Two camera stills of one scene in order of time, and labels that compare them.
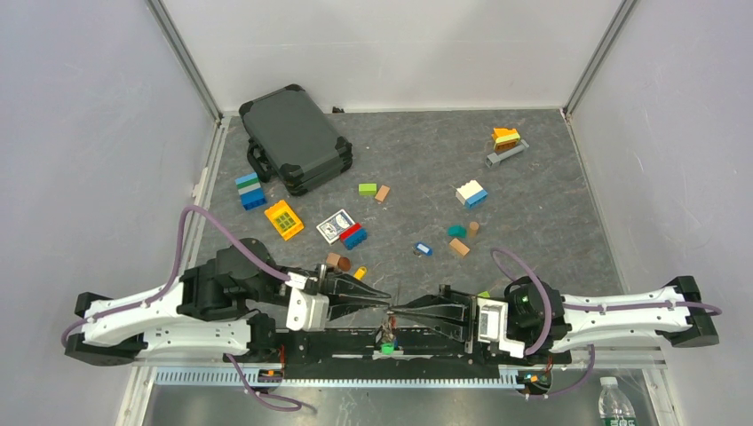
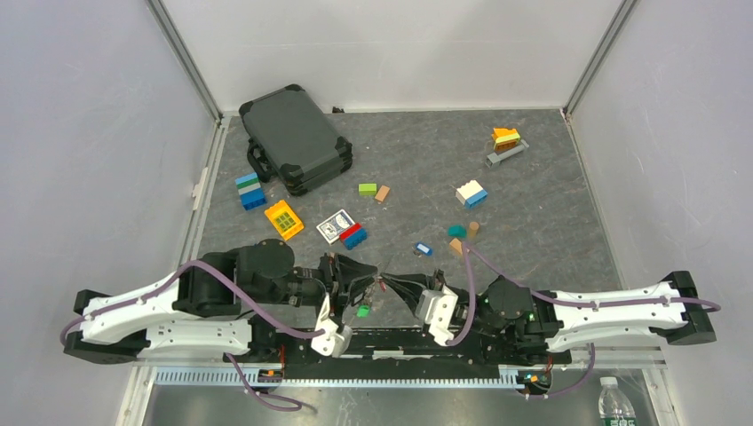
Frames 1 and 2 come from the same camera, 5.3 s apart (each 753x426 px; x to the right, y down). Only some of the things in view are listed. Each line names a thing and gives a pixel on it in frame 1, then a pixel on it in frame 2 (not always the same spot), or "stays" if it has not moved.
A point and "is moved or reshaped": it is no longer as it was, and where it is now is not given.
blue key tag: [424, 248] stays
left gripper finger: [346, 284] -> [351, 271]
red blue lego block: [353, 236] stays
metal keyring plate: [389, 329] is moved or reshaped
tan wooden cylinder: [473, 226] stays
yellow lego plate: [284, 219] stays
